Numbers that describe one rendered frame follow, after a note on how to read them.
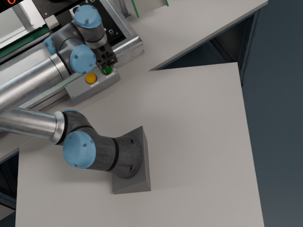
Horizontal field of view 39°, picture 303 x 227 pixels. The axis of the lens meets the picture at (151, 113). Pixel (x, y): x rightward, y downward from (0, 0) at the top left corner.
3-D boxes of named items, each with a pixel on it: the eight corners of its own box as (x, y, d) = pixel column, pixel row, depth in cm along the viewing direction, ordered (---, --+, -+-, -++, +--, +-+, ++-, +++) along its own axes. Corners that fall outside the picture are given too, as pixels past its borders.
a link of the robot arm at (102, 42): (78, 30, 139) (99, 18, 140) (81, 38, 143) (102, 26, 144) (89, 47, 136) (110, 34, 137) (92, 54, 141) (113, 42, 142)
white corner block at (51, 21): (61, 27, 176) (58, 21, 172) (51, 32, 176) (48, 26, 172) (56, 19, 178) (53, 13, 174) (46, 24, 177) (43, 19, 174)
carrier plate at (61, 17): (124, 37, 172) (123, 34, 170) (72, 66, 169) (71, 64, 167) (96, -3, 180) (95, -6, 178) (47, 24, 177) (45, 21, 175)
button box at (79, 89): (121, 79, 170) (118, 71, 165) (75, 105, 168) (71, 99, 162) (112, 66, 173) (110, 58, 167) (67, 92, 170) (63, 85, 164)
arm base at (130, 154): (141, 176, 142) (117, 173, 135) (115, 180, 153) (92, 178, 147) (142, 133, 146) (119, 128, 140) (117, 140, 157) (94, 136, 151)
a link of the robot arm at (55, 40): (49, 49, 123) (80, 28, 124) (38, 37, 131) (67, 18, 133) (62, 70, 128) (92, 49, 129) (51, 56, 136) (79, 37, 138)
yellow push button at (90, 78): (98, 81, 165) (97, 78, 163) (89, 86, 164) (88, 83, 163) (93, 73, 166) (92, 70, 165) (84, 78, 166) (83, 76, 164)
